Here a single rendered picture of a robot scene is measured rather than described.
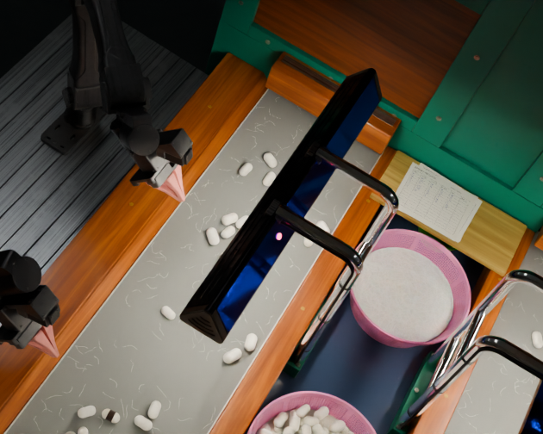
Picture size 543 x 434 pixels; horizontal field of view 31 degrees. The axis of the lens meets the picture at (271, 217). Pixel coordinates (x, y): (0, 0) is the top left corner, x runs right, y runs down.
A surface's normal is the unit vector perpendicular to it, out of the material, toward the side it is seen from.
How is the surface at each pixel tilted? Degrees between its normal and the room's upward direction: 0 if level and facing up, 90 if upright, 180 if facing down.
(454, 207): 0
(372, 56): 90
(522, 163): 90
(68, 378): 0
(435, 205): 0
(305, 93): 90
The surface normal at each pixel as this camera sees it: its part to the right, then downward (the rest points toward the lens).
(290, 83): -0.47, 0.69
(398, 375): 0.23, -0.52
